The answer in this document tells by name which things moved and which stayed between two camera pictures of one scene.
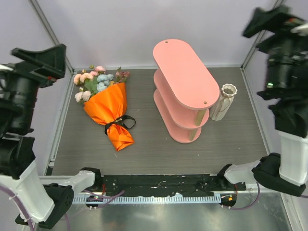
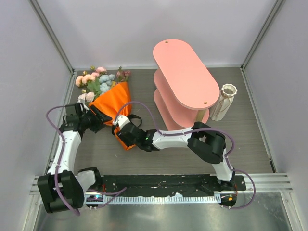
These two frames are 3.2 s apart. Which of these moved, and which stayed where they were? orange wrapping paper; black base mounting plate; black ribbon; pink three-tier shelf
Moved: black ribbon
Stayed: black base mounting plate; orange wrapping paper; pink three-tier shelf
